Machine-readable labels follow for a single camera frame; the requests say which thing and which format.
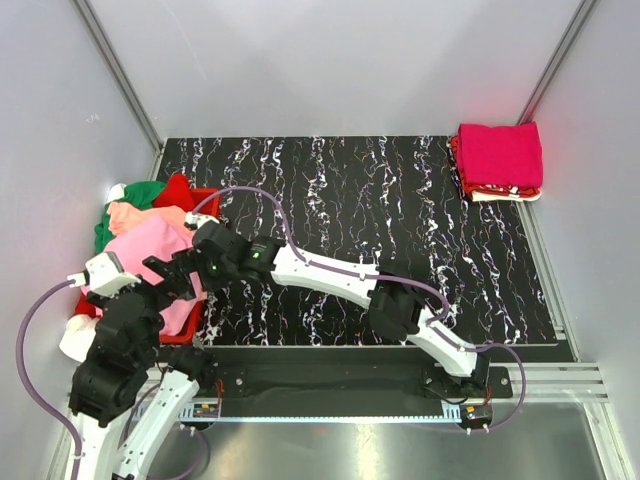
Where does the pink t shirt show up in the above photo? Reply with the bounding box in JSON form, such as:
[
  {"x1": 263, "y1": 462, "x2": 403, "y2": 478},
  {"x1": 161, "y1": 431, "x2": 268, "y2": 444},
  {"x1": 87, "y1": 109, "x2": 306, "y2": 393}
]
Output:
[{"x1": 103, "y1": 216, "x2": 205, "y2": 336}]

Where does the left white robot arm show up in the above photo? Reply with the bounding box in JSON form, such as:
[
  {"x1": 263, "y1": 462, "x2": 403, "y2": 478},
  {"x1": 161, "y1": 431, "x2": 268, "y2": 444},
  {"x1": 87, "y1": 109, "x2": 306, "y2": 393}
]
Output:
[{"x1": 65, "y1": 252, "x2": 216, "y2": 479}]

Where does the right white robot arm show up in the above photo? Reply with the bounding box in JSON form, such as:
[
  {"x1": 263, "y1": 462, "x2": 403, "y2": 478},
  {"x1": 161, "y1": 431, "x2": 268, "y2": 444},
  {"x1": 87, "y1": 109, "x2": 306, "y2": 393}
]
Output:
[{"x1": 172, "y1": 221, "x2": 490, "y2": 397}]

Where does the red plastic bin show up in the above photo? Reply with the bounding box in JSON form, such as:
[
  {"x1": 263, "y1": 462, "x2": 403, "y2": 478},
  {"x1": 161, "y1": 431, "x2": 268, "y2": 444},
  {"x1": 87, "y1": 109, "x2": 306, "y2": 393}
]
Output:
[{"x1": 74, "y1": 187, "x2": 222, "y2": 346}]

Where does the red t shirt in bin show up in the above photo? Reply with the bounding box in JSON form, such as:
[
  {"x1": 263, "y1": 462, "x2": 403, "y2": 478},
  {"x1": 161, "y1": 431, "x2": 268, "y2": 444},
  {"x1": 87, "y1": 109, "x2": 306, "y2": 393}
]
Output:
[{"x1": 152, "y1": 173, "x2": 196, "y2": 212}]

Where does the salmon t shirt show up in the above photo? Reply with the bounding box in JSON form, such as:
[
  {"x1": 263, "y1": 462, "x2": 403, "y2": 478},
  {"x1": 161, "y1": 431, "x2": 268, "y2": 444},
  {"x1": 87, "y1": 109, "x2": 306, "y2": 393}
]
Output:
[{"x1": 107, "y1": 201, "x2": 194, "y2": 238}]

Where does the green t shirt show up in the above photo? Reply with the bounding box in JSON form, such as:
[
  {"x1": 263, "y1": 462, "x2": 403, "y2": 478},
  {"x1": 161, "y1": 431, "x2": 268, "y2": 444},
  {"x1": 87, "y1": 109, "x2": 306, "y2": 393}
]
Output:
[{"x1": 94, "y1": 181, "x2": 166, "y2": 254}]

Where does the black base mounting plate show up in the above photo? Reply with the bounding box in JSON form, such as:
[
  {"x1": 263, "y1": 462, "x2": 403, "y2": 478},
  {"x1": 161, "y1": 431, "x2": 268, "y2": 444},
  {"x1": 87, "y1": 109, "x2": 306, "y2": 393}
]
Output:
[{"x1": 214, "y1": 360, "x2": 513, "y2": 400}]

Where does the black marble pattern mat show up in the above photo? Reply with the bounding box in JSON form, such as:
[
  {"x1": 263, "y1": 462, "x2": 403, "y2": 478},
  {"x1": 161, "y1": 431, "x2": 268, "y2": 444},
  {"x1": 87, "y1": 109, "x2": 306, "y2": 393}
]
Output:
[{"x1": 158, "y1": 136, "x2": 557, "y2": 345}]

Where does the folded red white t shirt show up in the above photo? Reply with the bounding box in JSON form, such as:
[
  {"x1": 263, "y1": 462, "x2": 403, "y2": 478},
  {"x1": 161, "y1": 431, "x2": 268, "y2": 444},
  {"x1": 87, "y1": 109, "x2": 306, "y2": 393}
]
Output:
[{"x1": 448, "y1": 135, "x2": 541, "y2": 202}]

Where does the folded magenta t shirt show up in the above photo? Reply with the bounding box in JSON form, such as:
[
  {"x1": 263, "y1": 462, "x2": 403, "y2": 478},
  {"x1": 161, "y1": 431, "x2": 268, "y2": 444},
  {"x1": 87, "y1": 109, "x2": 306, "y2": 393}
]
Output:
[{"x1": 458, "y1": 122, "x2": 544, "y2": 188}]

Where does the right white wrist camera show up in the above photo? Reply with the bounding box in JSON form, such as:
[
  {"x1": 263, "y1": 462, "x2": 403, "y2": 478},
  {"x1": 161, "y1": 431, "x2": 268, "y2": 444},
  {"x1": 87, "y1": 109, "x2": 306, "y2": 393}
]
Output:
[{"x1": 184, "y1": 212, "x2": 220, "y2": 231}]

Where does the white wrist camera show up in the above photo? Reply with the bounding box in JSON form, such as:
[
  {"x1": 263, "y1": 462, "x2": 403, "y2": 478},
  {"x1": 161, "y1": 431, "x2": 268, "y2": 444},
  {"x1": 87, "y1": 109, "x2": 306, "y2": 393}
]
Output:
[
  {"x1": 67, "y1": 251, "x2": 141, "y2": 297},
  {"x1": 184, "y1": 212, "x2": 220, "y2": 231}
]

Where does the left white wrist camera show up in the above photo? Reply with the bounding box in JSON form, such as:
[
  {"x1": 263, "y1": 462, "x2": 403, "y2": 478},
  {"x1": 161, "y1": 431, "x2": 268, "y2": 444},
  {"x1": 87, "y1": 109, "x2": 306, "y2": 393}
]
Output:
[{"x1": 67, "y1": 251, "x2": 141, "y2": 297}]

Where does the white cable duct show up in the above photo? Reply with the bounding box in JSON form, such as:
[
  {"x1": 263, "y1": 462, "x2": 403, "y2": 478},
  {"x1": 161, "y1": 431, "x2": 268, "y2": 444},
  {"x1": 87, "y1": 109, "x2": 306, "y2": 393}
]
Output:
[{"x1": 176, "y1": 401, "x2": 461, "y2": 424}]

